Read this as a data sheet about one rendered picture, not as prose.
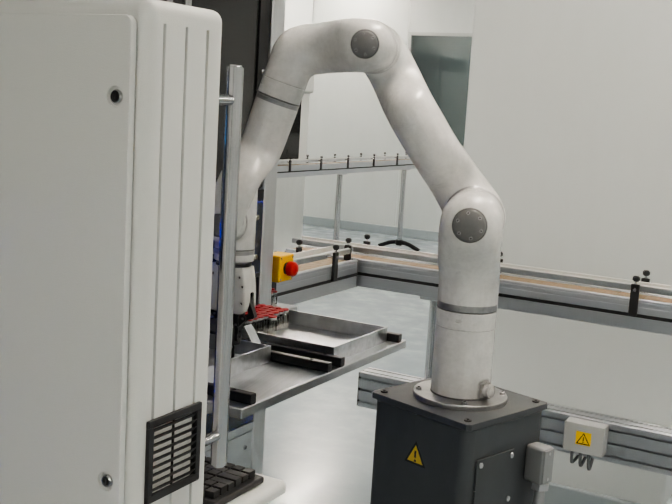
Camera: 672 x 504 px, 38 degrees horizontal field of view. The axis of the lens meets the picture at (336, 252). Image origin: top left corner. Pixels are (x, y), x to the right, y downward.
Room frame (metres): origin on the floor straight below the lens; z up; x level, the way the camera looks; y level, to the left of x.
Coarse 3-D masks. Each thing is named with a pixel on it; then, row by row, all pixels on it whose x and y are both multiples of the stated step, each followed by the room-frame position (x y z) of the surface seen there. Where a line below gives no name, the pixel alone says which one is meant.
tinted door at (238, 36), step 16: (176, 0) 2.16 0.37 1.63; (192, 0) 2.21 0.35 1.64; (208, 0) 2.26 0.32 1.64; (224, 0) 2.32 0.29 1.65; (240, 0) 2.37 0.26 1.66; (256, 0) 2.43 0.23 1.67; (224, 16) 2.32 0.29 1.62; (240, 16) 2.37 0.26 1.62; (256, 16) 2.43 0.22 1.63; (224, 32) 2.32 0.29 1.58; (240, 32) 2.38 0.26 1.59; (256, 32) 2.44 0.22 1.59; (224, 48) 2.32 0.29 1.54; (240, 48) 2.38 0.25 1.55; (256, 48) 2.44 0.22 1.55; (224, 64) 2.32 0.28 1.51; (240, 64) 2.38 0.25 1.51; (256, 64) 2.44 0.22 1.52; (224, 80) 2.33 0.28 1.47; (224, 112) 2.33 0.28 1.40
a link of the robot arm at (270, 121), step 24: (264, 96) 1.98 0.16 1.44; (264, 120) 1.98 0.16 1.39; (288, 120) 1.99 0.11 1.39; (264, 144) 1.98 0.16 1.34; (240, 168) 1.95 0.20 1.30; (264, 168) 1.96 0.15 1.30; (216, 192) 1.93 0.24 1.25; (240, 192) 1.92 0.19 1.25; (216, 216) 1.92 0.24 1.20; (240, 216) 1.92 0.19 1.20; (216, 240) 1.93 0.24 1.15
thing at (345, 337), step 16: (304, 320) 2.40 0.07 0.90; (320, 320) 2.38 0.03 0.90; (336, 320) 2.36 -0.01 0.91; (272, 336) 2.14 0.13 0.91; (288, 336) 2.28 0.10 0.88; (304, 336) 2.29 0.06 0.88; (320, 336) 2.30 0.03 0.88; (336, 336) 2.31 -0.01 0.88; (352, 336) 2.32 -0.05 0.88; (368, 336) 2.21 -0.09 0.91; (384, 336) 2.28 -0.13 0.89; (336, 352) 2.08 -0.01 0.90; (352, 352) 2.14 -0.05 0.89
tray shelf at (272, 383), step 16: (368, 352) 2.18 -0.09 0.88; (384, 352) 2.22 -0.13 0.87; (256, 368) 1.99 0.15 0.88; (272, 368) 2.00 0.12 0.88; (288, 368) 2.00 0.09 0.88; (304, 368) 2.01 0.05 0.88; (336, 368) 2.03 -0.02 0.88; (352, 368) 2.08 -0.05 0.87; (240, 384) 1.87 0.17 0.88; (256, 384) 1.87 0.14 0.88; (272, 384) 1.88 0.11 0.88; (288, 384) 1.89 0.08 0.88; (304, 384) 1.91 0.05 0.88; (320, 384) 1.96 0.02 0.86; (208, 400) 1.75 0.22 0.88; (256, 400) 1.77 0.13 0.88; (272, 400) 1.80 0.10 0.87; (240, 416) 1.71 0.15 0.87
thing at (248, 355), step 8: (240, 344) 2.08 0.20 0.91; (248, 344) 2.07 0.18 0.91; (256, 344) 2.06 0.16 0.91; (264, 344) 2.06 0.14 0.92; (240, 352) 2.08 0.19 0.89; (248, 352) 1.98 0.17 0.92; (256, 352) 2.00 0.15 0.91; (264, 352) 2.03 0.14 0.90; (232, 360) 1.93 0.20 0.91; (240, 360) 1.95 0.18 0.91; (248, 360) 1.98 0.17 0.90; (256, 360) 2.00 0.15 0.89; (264, 360) 2.03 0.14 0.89; (208, 368) 1.86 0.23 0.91; (232, 368) 1.93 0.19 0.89; (240, 368) 1.95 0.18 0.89; (248, 368) 1.98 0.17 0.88; (208, 376) 1.86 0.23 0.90
